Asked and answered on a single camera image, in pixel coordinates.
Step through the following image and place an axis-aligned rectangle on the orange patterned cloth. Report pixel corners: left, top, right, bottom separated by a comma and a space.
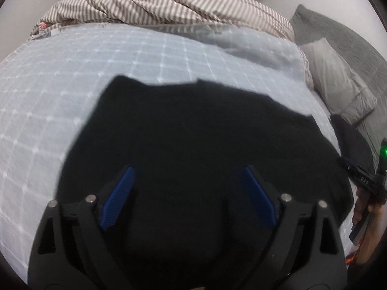
346, 245, 362, 265

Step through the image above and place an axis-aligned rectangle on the black garment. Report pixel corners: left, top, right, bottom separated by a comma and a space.
54, 75, 354, 290

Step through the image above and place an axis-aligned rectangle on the person's right hand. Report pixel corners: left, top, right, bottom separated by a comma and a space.
351, 187, 378, 228

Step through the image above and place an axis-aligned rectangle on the light blue checked blanket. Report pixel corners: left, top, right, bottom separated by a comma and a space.
0, 23, 340, 278

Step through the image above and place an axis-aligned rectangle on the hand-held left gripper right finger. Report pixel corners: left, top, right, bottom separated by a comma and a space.
239, 166, 348, 287

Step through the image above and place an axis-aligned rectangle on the person's right forearm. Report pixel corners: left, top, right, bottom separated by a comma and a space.
358, 205, 387, 265

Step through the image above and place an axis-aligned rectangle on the grey pillow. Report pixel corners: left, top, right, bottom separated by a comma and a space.
299, 37, 378, 126

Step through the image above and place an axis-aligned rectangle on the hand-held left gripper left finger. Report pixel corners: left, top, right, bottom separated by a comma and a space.
28, 166, 136, 287

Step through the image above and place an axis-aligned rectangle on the beige striped duvet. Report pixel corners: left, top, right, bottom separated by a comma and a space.
30, 0, 315, 89

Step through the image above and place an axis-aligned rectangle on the black cloth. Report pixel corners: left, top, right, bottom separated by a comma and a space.
331, 114, 374, 173

